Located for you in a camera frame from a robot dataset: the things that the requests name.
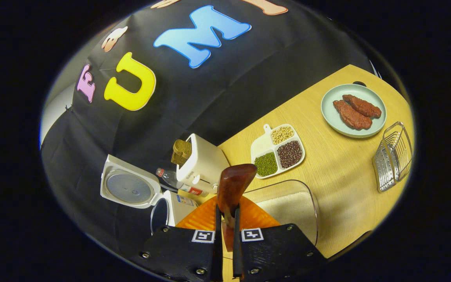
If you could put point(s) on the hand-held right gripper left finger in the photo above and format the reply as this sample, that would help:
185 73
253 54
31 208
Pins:
182 250

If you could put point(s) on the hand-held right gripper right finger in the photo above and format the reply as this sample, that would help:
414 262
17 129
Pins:
272 250

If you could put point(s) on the clear box of rice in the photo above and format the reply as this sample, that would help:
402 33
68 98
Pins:
288 207

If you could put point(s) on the brown wooden spoon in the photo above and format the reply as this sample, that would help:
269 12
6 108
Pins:
233 186

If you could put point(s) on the white rice cooker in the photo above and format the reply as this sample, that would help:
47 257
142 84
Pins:
129 188

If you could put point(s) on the plastic bottle red label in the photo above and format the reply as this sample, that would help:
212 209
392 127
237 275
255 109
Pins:
172 178

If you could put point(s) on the white toaster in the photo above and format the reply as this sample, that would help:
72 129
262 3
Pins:
208 164

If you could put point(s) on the brown bread slice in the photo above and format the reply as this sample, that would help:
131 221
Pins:
181 150

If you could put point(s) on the divided white bean tray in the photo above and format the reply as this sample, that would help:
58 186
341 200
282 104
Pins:
278 150

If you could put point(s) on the pale green plate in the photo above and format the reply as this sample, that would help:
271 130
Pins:
329 107

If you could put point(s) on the white metal frame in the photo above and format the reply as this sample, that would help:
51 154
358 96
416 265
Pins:
375 69

